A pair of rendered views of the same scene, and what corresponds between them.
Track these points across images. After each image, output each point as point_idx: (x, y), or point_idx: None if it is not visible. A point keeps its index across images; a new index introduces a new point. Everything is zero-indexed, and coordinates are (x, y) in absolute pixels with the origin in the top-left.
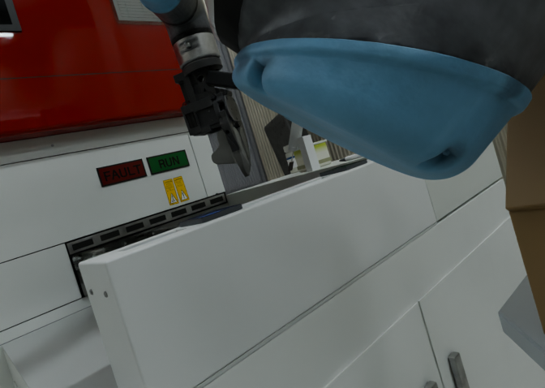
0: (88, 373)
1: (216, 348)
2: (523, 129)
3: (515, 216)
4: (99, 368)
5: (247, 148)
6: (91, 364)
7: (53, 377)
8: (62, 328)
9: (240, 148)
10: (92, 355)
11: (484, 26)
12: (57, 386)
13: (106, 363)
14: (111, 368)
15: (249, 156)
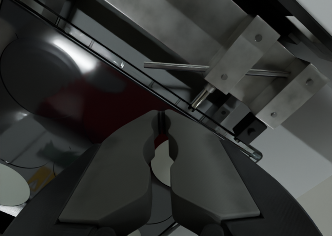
0: (318, 158)
1: None
2: None
3: None
4: (315, 154)
5: (122, 138)
6: (302, 165)
7: (304, 182)
8: (192, 235)
9: (218, 138)
10: (281, 174)
11: None
12: (323, 170)
13: (309, 153)
14: (324, 143)
15: (137, 123)
